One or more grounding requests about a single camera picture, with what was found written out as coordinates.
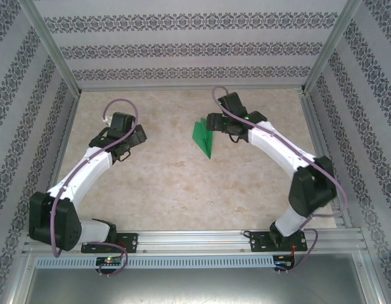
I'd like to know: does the aluminium mounting rail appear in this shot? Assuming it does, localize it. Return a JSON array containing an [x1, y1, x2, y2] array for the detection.
[[22, 229, 369, 254]]

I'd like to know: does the green paper sheet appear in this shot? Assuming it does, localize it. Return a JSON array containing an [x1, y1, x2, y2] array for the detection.
[[191, 118, 215, 160]]

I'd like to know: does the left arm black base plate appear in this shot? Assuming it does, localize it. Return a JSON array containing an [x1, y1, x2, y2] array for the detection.
[[80, 232, 139, 254]]

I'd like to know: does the slotted grey cable duct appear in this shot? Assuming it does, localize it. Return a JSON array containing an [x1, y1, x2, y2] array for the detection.
[[35, 255, 297, 269]]

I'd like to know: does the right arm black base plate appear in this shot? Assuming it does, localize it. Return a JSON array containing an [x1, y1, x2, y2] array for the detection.
[[249, 231, 309, 253]]

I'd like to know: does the sheet metal tray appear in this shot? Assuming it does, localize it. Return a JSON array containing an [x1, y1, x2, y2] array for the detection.
[[23, 267, 381, 304]]

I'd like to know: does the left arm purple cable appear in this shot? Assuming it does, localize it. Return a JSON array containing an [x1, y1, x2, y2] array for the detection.
[[51, 98, 139, 278]]

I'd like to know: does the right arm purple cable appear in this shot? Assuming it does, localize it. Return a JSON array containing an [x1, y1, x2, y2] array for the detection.
[[212, 85, 350, 275]]

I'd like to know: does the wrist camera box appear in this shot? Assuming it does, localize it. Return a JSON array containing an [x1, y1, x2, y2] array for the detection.
[[219, 91, 248, 118], [108, 112, 136, 131]]

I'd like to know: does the aluminium frame post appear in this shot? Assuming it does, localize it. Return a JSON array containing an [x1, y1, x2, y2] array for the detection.
[[301, 0, 362, 94], [19, 0, 82, 96]]

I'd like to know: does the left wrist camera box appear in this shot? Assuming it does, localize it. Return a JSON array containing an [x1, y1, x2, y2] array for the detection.
[[108, 112, 136, 131]]

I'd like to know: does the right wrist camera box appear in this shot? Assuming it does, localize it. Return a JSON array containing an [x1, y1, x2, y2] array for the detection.
[[219, 91, 248, 118]]

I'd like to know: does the left gripper thin black wire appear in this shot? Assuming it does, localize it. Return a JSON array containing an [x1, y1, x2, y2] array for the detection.
[[114, 148, 132, 164]]

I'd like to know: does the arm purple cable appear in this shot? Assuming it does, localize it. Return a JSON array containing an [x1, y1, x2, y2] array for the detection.
[[51, 98, 139, 278], [212, 85, 350, 275]]

